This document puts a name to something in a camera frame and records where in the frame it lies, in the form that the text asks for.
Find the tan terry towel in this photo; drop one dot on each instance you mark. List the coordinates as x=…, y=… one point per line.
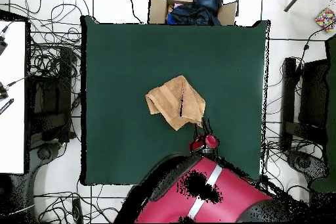
x=170, y=98

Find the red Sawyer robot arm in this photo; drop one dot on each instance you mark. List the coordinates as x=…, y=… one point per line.
x=236, y=195

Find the colourful patterned item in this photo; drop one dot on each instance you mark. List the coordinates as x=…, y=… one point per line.
x=325, y=19

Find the dark green table cloth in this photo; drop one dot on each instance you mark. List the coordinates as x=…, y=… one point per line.
x=126, y=63
x=331, y=129

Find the dark blue clothing pile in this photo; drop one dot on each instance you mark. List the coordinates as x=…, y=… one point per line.
x=199, y=11

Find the brown cardboard box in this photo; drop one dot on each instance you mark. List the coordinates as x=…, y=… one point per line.
x=157, y=8

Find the black power strip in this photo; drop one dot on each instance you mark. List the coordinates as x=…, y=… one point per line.
x=77, y=209

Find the white table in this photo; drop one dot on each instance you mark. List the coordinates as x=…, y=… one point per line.
x=13, y=129

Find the black strip with white marks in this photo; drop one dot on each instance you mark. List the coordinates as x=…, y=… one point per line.
x=6, y=106

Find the black frame stand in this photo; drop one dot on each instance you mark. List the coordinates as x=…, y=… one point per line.
x=313, y=95
x=50, y=98

